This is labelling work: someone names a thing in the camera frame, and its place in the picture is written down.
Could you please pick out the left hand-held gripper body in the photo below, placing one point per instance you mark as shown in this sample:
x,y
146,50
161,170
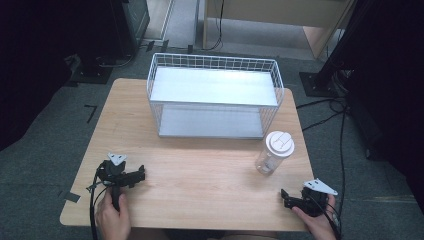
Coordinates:
x,y
115,173

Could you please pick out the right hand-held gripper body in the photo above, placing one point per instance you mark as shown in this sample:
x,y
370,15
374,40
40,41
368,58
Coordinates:
x,y
315,196

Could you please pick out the person's right hand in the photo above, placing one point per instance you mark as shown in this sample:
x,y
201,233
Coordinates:
x,y
316,225

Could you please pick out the person's left hand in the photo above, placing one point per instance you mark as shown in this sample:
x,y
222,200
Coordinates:
x,y
111,220

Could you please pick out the clear jar with white lid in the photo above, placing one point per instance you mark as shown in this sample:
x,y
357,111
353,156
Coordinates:
x,y
275,150

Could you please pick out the black tape strip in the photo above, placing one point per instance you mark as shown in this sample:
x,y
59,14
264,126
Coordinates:
x,y
72,197

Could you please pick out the black tape corner mark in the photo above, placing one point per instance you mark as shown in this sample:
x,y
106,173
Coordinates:
x,y
91,111

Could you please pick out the dark curtain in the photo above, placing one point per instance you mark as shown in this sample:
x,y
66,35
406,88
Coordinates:
x,y
393,83

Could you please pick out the dark cabinet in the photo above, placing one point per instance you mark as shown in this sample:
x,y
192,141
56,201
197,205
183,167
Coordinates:
x,y
133,23

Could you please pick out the light wooden desk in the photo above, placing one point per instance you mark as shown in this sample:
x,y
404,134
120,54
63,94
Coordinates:
x,y
266,11

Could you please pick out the black stand base plate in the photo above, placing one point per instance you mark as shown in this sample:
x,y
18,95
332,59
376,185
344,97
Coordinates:
x,y
91,75

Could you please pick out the black stand with base plate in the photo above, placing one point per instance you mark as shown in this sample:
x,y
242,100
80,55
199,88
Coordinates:
x,y
320,83

